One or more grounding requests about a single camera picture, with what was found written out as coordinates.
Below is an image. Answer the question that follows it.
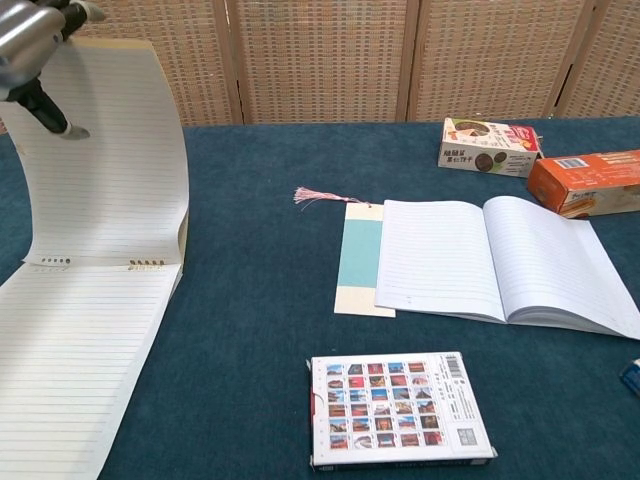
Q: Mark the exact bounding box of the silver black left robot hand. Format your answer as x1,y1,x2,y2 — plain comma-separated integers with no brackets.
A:
0,0,107,141

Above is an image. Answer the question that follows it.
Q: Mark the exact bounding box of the tan spiral notepad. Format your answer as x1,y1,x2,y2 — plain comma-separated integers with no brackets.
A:
0,37,191,480

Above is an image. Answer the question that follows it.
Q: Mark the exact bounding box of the woven folding screen panel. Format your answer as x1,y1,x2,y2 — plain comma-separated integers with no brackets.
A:
224,0,419,126
397,0,599,123
542,0,640,120
64,0,247,129

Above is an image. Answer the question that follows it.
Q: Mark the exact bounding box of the teal felt tablecloth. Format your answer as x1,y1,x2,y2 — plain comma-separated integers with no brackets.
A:
0,115,640,480

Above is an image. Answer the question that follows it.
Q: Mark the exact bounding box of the bookmark with pink tassel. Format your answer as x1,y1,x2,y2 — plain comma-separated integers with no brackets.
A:
293,186,397,319

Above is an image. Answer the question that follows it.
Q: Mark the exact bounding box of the white cookie box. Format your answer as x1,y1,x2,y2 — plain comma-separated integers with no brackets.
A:
437,117,545,179

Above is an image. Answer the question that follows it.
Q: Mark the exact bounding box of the open lined notebook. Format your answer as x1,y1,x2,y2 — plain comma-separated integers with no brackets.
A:
373,195,640,342

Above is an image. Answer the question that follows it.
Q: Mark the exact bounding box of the white box with photo grid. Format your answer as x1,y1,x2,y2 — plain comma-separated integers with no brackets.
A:
305,350,499,472

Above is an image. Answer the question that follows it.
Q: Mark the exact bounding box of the orange carton box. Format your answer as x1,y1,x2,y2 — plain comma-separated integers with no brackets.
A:
526,149,640,219

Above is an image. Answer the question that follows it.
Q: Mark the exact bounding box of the blue white small object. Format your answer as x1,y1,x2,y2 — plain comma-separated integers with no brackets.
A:
619,357,640,399

